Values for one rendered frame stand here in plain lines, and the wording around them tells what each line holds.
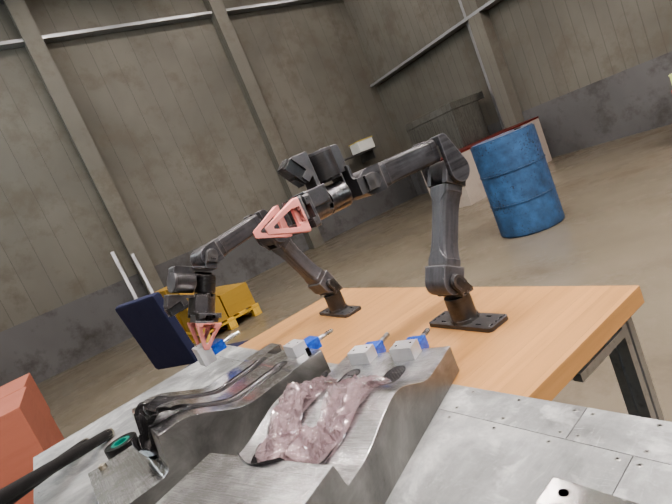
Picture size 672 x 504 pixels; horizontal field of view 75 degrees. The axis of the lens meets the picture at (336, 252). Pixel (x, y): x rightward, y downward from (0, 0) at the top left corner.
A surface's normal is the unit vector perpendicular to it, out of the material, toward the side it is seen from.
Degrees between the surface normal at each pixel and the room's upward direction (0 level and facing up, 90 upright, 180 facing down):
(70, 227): 90
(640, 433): 0
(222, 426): 90
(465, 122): 90
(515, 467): 0
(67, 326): 90
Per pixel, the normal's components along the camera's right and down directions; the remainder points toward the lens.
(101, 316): 0.51, -0.07
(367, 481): 0.76, -0.22
